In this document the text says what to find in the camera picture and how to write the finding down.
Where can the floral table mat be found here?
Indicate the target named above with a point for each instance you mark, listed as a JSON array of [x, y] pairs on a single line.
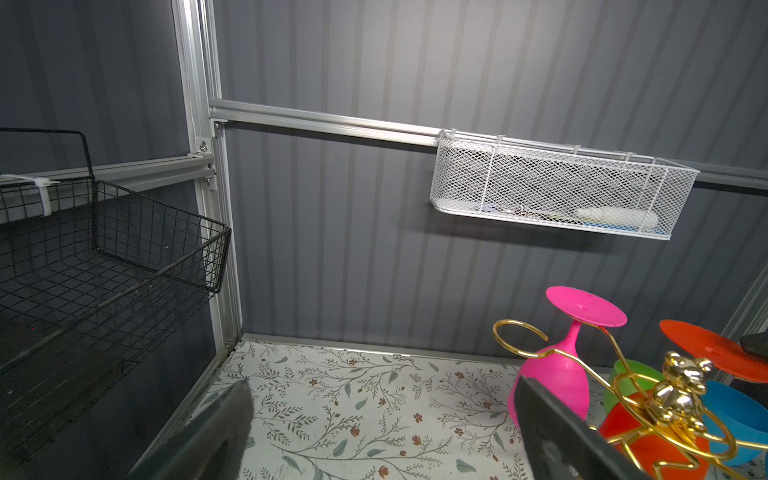
[[331, 413]]

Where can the red wine glass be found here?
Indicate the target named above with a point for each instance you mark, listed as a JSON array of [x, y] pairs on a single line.
[[661, 431]]

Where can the white marker in basket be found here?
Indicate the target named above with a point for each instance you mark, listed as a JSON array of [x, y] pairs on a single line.
[[621, 218]]

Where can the gold wine glass rack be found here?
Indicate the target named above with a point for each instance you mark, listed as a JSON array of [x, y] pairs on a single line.
[[667, 426]]

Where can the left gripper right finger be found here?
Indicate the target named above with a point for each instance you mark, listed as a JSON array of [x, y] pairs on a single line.
[[559, 445]]

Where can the blue wine glass front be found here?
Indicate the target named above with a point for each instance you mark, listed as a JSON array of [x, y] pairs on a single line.
[[745, 418]]

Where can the pink wine glass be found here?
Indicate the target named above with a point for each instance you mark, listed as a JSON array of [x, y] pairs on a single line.
[[564, 377]]

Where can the light green wine glass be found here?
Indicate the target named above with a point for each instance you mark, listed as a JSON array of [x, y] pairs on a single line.
[[648, 377]]

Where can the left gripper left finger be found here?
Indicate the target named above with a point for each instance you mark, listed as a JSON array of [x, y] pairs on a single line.
[[211, 446]]

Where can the white wire mesh basket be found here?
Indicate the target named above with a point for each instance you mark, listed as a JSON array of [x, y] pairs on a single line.
[[538, 184]]

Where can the black wire basket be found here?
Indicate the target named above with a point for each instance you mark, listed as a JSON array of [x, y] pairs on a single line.
[[94, 277]]

